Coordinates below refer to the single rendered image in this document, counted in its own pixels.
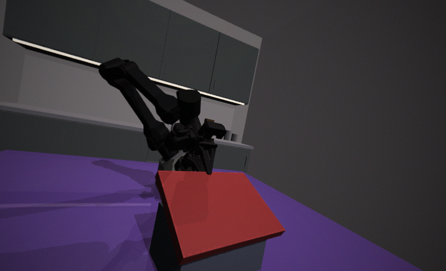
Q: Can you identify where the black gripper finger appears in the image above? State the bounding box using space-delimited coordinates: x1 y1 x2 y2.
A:
183 157 206 172
193 142 217 174

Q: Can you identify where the red lid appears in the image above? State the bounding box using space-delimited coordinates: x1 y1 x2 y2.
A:
155 171 285 265

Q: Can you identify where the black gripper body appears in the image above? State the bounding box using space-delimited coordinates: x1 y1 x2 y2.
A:
174 121 226 171

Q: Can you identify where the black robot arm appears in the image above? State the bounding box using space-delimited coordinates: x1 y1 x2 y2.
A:
99 58 201 161

